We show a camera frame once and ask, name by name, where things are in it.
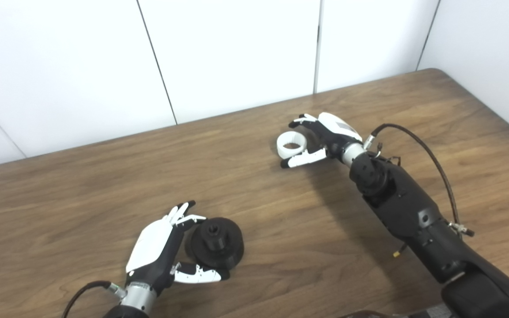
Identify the black and white left hand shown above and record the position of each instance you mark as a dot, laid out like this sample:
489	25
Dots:
153	247

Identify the black and white right hand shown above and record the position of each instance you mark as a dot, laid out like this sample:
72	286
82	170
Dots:
336	132

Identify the round black plastic part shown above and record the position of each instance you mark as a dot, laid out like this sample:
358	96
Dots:
219	247

